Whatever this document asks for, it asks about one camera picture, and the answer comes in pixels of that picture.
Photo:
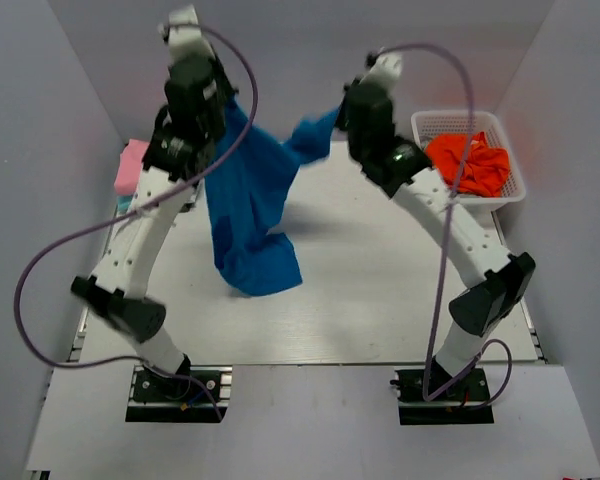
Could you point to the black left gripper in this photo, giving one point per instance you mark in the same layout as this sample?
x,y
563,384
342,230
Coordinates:
x,y
228,90

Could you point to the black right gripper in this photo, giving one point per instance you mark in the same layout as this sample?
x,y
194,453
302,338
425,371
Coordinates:
x,y
340,122

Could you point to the blue t shirt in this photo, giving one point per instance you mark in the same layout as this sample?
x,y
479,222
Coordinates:
x,y
246,196

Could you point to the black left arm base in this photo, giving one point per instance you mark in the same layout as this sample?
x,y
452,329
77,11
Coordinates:
x,y
153,399

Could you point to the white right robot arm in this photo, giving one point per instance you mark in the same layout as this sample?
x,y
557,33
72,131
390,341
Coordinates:
x,y
494,278

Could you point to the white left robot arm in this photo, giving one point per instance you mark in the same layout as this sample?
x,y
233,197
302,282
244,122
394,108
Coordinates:
x,y
116,289

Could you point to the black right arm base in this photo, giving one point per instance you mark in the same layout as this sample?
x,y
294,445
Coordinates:
x,y
462,404

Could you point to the white plastic laundry basket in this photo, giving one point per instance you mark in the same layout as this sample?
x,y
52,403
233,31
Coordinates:
x,y
426,125

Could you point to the folded pink t shirt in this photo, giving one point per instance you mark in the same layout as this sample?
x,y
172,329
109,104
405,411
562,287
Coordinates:
x,y
130,166

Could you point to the orange t shirt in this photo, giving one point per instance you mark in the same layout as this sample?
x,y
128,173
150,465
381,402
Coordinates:
x,y
486,169

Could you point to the folded mint t shirt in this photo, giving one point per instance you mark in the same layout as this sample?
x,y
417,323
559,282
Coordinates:
x,y
123,203

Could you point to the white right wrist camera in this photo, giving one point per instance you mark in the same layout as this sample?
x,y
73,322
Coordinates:
x,y
383,70

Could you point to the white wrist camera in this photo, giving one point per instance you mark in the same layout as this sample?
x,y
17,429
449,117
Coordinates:
x,y
182,38
383,70

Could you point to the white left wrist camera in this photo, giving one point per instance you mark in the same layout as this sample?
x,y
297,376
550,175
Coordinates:
x,y
182,38

